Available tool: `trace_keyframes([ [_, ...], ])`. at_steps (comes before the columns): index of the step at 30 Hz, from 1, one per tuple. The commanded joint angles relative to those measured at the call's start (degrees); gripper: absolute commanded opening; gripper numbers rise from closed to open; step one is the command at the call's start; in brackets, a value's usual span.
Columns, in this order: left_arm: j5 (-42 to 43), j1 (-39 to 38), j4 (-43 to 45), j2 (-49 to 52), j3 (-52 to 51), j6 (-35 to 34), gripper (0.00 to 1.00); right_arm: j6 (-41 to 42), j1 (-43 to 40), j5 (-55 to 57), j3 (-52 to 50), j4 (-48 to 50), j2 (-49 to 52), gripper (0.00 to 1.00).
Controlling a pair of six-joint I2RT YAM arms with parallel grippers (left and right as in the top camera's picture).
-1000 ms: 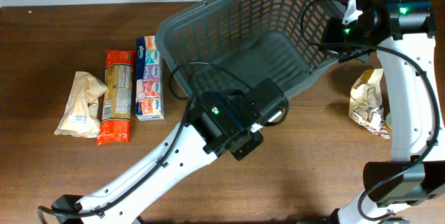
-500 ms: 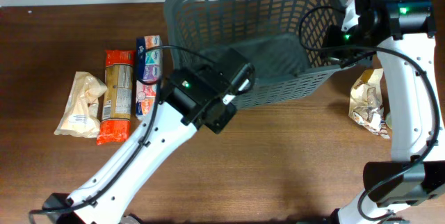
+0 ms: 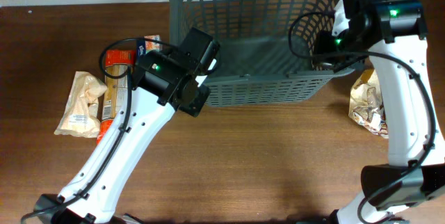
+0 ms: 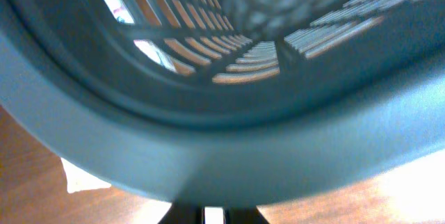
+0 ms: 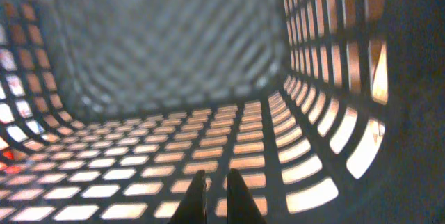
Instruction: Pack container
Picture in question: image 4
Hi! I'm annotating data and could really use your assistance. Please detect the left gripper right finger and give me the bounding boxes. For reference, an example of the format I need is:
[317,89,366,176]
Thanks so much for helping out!
[224,207,269,224]

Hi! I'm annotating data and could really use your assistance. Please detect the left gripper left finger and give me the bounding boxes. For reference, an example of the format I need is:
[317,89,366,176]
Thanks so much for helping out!
[159,203,202,224]

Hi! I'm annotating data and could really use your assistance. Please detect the multicolour tissue pack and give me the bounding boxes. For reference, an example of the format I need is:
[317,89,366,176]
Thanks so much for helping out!
[104,0,177,73]

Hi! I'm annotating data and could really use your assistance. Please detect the grey plastic shopping basket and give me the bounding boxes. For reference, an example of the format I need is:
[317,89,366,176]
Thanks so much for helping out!
[1,0,444,207]

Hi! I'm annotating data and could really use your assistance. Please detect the pale orange bag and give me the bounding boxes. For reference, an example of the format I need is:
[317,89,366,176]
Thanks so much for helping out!
[60,158,111,193]

